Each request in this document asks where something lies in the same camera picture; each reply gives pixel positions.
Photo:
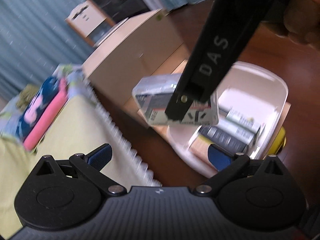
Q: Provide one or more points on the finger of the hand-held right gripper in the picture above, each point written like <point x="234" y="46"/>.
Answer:
<point x="181" y="105"/>

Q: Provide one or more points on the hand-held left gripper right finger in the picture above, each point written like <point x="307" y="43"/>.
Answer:
<point x="217" y="158"/>

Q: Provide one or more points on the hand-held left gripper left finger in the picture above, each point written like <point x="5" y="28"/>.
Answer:
<point x="100" y="155"/>

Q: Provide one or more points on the beige and red medicine box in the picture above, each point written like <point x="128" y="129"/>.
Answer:
<point x="200" y="145"/>

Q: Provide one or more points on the black cardboard box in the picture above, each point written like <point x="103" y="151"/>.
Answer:
<point x="225" y="136"/>

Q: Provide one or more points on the white plastic container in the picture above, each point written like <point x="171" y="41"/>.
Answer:
<point x="252" y="80"/>

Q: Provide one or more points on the person's right hand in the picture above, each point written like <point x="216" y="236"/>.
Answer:
<point x="305" y="12"/>

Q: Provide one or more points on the green sofa cover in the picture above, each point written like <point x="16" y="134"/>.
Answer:
<point x="75" y="135"/>

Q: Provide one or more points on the wooden stool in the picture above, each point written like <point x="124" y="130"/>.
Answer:
<point x="180" y="70"/>

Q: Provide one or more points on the yellow plastic object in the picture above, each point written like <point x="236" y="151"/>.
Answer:
<point x="278" y="140"/>

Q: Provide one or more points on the pink and blue towel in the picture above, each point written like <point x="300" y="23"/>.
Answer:
<point x="42" y="120"/>

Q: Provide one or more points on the beige cabinet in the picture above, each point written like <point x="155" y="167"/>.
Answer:
<point x="130" y="50"/>

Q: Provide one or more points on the olive patterned cushion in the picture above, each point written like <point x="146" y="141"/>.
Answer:
<point x="26" y="96"/>

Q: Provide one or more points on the white cabinet with wooden frame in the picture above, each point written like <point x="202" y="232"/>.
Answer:
<point x="85" y="15"/>

